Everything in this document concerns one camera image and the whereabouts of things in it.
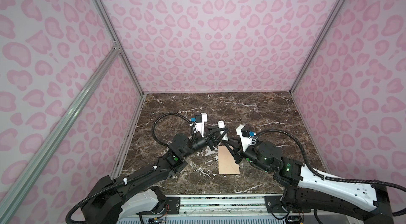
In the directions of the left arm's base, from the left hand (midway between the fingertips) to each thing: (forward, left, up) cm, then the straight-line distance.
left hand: (227, 127), depth 63 cm
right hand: (-4, +1, -4) cm, 6 cm away
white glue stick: (+1, +2, +1) cm, 3 cm away
